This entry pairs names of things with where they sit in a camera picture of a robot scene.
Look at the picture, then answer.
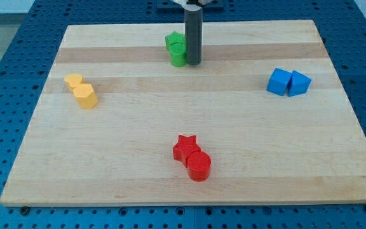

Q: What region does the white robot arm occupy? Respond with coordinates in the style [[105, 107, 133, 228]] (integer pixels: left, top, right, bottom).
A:
[[172, 0, 213, 6]]

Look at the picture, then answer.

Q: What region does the light wooden board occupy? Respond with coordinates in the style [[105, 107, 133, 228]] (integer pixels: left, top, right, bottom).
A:
[[0, 20, 366, 207]]

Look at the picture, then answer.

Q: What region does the red star block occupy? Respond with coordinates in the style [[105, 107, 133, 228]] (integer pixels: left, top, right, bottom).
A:
[[172, 135, 201, 167]]

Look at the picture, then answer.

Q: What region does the red cylinder block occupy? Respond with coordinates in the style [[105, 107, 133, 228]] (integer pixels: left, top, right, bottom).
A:
[[187, 151, 212, 182]]

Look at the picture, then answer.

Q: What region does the green cylinder block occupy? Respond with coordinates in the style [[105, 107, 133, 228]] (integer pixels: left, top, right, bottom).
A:
[[170, 43, 187, 67]]

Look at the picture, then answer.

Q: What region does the green star block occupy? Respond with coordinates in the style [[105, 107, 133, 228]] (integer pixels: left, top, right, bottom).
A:
[[165, 31, 186, 51]]

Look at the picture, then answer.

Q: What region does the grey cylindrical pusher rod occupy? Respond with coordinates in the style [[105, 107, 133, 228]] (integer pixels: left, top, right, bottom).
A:
[[184, 4, 203, 66]]

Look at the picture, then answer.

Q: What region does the blue cube block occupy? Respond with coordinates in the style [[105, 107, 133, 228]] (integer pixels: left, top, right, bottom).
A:
[[266, 68, 292, 96]]

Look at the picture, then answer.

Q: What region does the yellow hexagon block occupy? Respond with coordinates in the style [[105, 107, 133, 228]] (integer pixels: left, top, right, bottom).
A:
[[72, 83, 98, 109]]

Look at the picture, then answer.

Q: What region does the yellow heart block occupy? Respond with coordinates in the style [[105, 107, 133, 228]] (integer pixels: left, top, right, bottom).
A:
[[64, 73, 83, 92]]

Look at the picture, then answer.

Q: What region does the blue triangular block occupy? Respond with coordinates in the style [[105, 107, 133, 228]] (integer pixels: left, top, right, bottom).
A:
[[288, 71, 311, 97]]

